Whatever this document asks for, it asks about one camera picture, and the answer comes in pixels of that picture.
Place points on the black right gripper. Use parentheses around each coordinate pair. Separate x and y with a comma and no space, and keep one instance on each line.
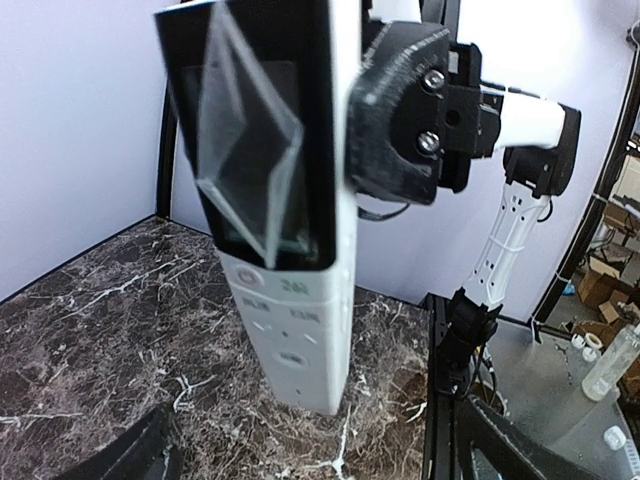
(396,126)

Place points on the black frame post front right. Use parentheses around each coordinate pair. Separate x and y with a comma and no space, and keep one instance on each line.
(440,461)

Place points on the white remote control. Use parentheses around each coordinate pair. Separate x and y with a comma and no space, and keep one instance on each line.
(260,90)

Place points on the black frame post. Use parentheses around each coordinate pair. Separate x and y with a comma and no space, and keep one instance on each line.
(440,461)
(166,157)

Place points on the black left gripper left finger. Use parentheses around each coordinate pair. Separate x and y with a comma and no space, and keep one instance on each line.
(147,450)

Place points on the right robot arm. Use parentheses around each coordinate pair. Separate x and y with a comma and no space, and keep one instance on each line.
(539,140)

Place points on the clear plastic bottle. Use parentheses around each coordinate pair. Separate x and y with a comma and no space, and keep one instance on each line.
(616,360)

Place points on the cardboard box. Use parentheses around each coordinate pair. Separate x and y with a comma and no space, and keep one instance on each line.
(603,283)

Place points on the black frame post left rear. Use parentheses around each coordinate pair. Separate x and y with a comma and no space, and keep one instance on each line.
(166,157)

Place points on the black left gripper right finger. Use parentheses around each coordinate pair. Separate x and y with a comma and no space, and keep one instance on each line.
(509,451)

